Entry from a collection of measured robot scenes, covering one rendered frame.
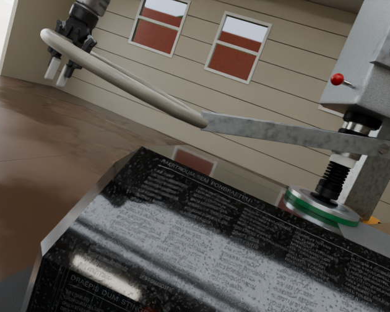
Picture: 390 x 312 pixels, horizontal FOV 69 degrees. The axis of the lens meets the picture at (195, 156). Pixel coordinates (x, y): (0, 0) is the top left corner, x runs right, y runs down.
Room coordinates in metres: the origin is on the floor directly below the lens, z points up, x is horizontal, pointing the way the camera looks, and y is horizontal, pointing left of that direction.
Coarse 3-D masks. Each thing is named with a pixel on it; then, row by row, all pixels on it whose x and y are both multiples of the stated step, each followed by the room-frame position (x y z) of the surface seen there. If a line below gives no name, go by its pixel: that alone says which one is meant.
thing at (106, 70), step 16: (48, 32) 0.62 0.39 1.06; (64, 48) 0.58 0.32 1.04; (80, 64) 0.57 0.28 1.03; (96, 64) 0.56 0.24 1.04; (112, 64) 0.97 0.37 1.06; (112, 80) 0.56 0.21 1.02; (128, 80) 0.57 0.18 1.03; (144, 80) 1.03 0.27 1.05; (144, 96) 0.58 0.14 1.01; (160, 96) 0.60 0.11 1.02; (176, 112) 0.63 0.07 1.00; (192, 112) 0.67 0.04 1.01
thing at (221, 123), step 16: (208, 112) 0.87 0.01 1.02; (208, 128) 0.76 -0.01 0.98; (224, 128) 0.77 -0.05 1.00; (240, 128) 0.77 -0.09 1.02; (256, 128) 0.77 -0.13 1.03; (272, 128) 0.78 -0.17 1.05; (288, 128) 0.78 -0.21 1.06; (304, 128) 0.78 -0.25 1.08; (304, 144) 0.78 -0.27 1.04; (320, 144) 0.79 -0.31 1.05; (336, 144) 0.79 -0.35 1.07; (352, 144) 0.79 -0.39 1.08; (368, 144) 0.80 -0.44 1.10; (384, 144) 0.79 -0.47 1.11
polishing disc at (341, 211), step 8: (296, 192) 0.82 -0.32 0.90; (304, 192) 0.87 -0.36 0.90; (304, 200) 0.79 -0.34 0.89; (312, 200) 0.78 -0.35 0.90; (320, 208) 0.76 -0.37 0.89; (328, 208) 0.75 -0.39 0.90; (336, 208) 0.80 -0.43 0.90; (344, 208) 0.85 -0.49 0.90; (344, 216) 0.75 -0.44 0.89; (352, 216) 0.77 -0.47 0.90
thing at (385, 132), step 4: (344, 124) 1.60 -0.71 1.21; (380, 128) 1.37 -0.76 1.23; (384, 128) 1.37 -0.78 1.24; (388, 128) 1.37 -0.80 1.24; (372, 132) 1.40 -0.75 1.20; (376, 132) 1.37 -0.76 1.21; (380, 132) 1.37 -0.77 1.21; (384, 132) 1.37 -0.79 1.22; (388, 132) 1.38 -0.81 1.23; (372, 136) 1.39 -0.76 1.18; (376, 136) 1.37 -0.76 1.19; (380, 136) 1.37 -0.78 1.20; (384, 136) 1.37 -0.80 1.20; (388, 136) 1.37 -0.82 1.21
